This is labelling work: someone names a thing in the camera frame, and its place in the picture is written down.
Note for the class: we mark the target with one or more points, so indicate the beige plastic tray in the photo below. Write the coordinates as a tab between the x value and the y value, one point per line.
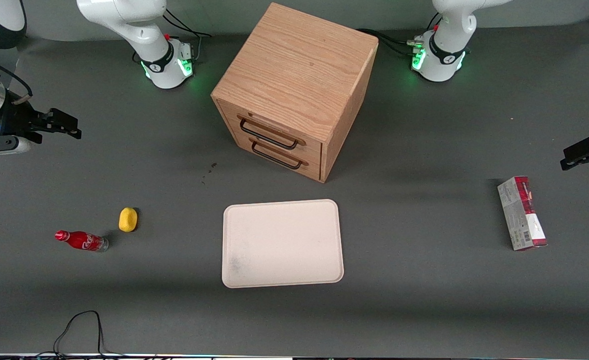
282	243

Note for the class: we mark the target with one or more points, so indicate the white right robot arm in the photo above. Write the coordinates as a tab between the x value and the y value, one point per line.
124	20

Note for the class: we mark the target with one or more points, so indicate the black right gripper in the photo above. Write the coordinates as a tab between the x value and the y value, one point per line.
15	121

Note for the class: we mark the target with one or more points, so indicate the yellow toy lemon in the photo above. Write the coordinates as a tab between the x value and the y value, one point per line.
128	219

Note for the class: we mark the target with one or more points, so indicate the red coke bottle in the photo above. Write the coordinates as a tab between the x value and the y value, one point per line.
83	241

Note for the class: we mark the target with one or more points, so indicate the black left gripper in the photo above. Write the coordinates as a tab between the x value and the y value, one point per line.
588	151

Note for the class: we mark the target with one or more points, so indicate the red white carton box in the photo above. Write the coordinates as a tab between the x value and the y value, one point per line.
522	212

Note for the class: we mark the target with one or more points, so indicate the wooden drawer cabinet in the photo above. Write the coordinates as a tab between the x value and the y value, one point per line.
299	75

